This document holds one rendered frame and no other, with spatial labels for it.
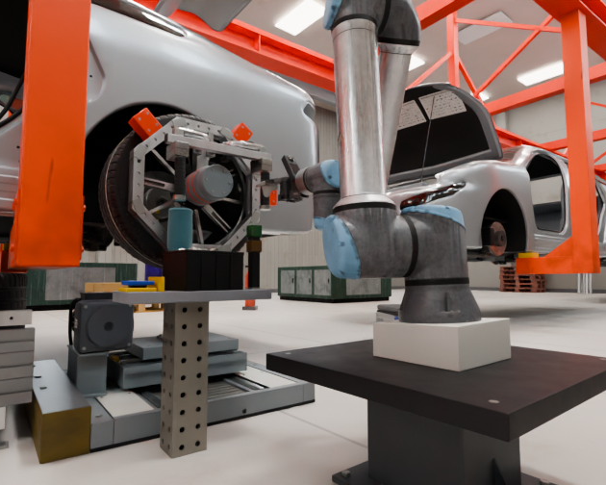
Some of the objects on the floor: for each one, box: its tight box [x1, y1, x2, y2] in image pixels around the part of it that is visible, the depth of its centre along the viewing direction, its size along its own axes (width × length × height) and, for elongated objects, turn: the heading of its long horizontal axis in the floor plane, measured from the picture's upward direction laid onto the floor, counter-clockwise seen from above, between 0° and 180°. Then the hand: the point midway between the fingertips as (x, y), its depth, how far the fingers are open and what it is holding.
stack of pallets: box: [499, 267, 546, 293], centre depth 1358 cm, size 118×81×84 cm
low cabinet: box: [278, 266, 391, 304], centre depth 888 cm, size 178×169×70 cm
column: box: [160, 301, 210, 459], centre depth 122 cm, size 10×10×42 cm
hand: (272, 186), depth 158 cm, fingers open, 14 cm apart
